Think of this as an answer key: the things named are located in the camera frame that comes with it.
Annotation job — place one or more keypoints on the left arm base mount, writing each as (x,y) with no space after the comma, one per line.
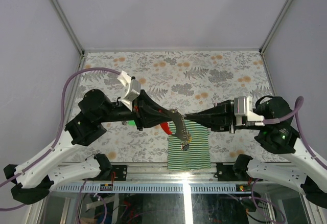
(112,171)

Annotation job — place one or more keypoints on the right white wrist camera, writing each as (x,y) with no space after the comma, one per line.
(244,114)

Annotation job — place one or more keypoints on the red handled silver keyring carabiner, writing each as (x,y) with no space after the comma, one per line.
(181,131)

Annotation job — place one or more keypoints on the green tagged key on table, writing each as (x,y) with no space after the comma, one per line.
(130,123)

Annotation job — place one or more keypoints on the floral table mat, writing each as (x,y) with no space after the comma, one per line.
(184,80)

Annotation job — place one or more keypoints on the white slotted cable duct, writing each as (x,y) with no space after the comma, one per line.
(148,188)

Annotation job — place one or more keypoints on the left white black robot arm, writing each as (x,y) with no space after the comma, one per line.
(79,133)

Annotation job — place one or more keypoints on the aluminium front rail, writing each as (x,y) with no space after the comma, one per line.
(153,171)

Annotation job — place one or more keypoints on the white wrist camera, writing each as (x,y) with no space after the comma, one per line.
(244,114)
(132,89)

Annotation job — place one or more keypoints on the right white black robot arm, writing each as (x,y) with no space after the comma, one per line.
(272,118)

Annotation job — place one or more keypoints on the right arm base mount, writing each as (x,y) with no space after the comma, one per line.
(230,171)

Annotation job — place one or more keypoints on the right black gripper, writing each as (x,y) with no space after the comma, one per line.
(219,117)

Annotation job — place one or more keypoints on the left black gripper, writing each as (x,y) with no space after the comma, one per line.
(143,106)

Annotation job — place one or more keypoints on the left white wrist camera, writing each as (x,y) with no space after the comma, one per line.
(132,89)

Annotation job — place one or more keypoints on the green striped cloth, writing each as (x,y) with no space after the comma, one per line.
(196,156)

